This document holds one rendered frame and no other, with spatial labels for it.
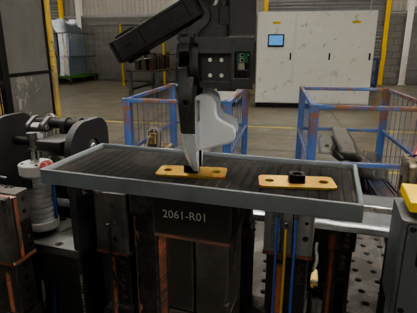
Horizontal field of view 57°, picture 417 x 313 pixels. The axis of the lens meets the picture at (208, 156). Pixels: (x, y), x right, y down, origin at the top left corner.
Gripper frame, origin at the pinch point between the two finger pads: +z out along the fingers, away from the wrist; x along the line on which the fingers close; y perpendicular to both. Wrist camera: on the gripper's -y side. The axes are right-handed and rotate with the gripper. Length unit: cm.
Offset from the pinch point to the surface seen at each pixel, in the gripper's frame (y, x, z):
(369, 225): 27.8, 21.9, 17.6
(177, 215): -1.2, -2.8, 6.5
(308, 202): 13.1, -8.1, 1.7
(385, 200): 34, 35, 18
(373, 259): 43, 63, 48
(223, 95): -82, 822, 95
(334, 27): 147, 816, -51
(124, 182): -6.8, -4.8, 1.9
